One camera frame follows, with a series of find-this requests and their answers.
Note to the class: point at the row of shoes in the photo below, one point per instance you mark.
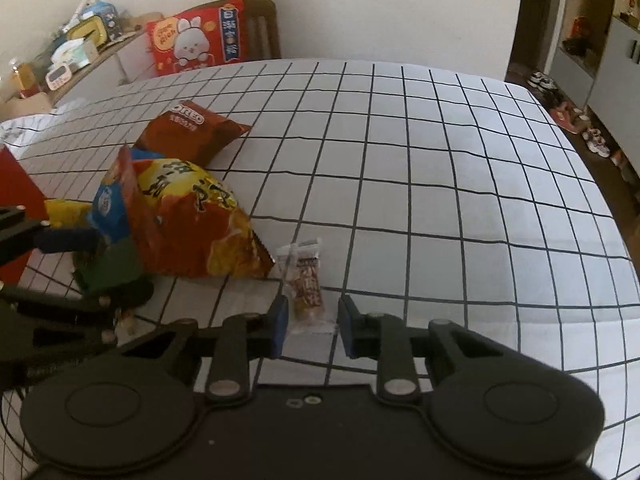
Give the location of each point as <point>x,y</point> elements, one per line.
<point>590,130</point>

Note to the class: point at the brown cookie packet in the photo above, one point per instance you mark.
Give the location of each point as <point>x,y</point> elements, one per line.
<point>192,132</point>

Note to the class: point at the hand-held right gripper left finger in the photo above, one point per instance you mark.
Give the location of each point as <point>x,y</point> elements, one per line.
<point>281,327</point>

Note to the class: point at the yellow box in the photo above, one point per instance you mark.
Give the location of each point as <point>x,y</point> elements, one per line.
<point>87,31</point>

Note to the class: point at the wooden side cabinet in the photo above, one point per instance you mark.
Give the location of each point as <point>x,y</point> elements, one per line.
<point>102,57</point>

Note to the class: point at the red cardboard box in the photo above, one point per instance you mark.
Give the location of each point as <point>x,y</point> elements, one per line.
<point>15,180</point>

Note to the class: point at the white checked tablecloth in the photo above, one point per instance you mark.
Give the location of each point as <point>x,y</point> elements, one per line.
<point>425,185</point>

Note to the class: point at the green snack packet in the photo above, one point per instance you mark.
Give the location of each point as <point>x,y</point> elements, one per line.
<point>120,270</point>

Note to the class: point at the yellow snack packet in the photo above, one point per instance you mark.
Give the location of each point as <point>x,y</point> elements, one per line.
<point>67,212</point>

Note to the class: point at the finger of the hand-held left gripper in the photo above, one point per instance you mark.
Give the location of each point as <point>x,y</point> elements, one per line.
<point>70,241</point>
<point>60,315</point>

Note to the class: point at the orange chips bag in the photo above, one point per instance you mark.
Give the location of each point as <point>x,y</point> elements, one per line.
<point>200,220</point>

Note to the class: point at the dark door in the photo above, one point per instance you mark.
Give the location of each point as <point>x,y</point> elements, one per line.
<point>550,5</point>

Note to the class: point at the grey white cupboard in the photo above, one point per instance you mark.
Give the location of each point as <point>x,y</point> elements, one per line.
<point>617,60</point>

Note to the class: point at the white digital timer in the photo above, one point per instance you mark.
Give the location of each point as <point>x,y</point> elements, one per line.
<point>58,74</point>

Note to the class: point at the clear small snack packet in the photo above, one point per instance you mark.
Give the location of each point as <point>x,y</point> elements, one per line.
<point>286,265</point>
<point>307,285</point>

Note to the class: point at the wooden chair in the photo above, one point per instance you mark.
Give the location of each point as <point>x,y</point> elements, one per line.
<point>263,30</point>

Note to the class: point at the red rabbit cushion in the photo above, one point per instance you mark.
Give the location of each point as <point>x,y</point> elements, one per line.
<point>195,40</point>

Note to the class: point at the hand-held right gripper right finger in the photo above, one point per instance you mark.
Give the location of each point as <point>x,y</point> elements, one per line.
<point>347,327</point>

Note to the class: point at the orange drink bottle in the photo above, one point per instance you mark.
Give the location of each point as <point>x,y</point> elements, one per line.
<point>24,77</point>

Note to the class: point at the blue snack packet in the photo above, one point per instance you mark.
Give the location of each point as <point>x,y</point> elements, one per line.
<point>107,205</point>

